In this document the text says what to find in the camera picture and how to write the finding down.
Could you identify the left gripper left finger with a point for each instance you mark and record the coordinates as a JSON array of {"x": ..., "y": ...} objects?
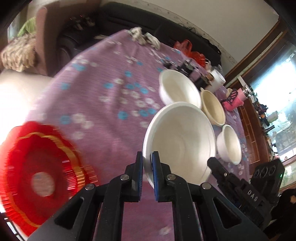
[{"x": 95, "y": 212}]

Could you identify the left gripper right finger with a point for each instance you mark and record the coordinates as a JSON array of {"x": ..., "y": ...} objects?
[{"x": 200, "y": 212}]

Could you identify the white bowl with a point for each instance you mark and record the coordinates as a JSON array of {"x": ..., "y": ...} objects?
[
  {"x": 228, "y": 145},
  {"x": 184, "y": 139},
  {"x": 176, "y": 87}
]

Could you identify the beige bowl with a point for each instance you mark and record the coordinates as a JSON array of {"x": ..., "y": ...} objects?
[{"x": 212, "y": 108}]

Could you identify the large red ribbed plate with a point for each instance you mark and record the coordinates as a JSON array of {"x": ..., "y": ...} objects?
[{"x": 9, "y": 143}]

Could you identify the pink thermos bottle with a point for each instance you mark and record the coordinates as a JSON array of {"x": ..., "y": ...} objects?
[{"x": 244, "y": 93}]

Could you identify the beige basin behind thermos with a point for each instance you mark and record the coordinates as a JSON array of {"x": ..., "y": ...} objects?
[{"x": 229, "y": 90}]

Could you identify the purple floral tablecloth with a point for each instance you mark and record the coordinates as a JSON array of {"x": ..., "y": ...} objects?
[{"x": 103, "y": 102}]

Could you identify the black jar with gear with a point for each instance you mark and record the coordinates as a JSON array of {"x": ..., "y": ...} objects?
[{"x": 204, "y": 81}]

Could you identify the red plastic bag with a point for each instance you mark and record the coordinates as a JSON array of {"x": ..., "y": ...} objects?
[{"x": 186, "y": 48}]

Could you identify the patterned sofa blanket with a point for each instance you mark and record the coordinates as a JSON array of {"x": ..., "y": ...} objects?
[{"x": 20, "y": 53}]

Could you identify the black leather sofa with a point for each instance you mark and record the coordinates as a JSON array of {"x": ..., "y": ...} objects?
[{"x": 80, "y": 31}]

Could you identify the green pillow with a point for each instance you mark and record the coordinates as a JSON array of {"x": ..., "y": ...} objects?
[{"x": 29, "y": 27}]

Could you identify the brown armchair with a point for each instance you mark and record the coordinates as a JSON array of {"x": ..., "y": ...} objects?
[{"x": 50, "y": 20}]

